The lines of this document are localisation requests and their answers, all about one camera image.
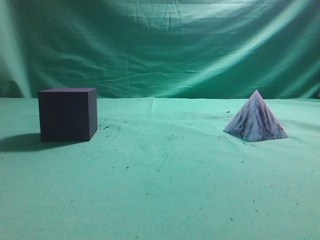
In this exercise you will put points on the white marbled square pyramid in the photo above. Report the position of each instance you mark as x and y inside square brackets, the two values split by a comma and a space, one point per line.
[255, 122]

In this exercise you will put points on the dark purple cube block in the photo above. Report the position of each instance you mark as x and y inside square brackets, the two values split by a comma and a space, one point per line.
[68, 114]

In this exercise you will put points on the green backdrop cloth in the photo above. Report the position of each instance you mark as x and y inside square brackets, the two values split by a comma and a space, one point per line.
[194, 49]

